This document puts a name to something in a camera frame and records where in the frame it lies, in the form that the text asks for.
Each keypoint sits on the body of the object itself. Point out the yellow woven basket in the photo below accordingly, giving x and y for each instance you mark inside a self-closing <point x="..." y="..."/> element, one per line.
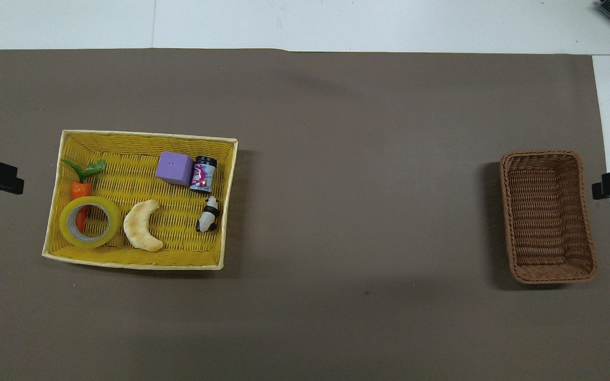
<point x="178" y="248"/>

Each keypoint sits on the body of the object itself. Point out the yellow tape roll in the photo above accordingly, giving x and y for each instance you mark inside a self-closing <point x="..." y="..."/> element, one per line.
<point x="111" y="222"/>

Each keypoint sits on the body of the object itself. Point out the brown wicker basket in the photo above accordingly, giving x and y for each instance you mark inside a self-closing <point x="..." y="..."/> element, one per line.
<point x="544" y="264"/>

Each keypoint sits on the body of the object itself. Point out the panda figurine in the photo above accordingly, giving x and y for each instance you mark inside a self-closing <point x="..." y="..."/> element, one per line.
<point x="209" y="216"/>

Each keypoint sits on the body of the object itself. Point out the small black can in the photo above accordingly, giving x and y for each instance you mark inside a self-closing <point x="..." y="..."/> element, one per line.
<point x="203" y="174"/>

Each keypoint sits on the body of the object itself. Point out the purple cube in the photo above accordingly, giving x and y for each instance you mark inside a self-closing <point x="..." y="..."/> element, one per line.
<point x="174" y="168"/>

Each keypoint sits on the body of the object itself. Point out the crescent bread toy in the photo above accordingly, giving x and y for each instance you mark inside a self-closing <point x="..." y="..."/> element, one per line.
<point x="138" y="233"/>

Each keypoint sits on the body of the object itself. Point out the toy carrot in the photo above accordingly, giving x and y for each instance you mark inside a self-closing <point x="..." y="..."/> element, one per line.
<point x="81" y="189"/>

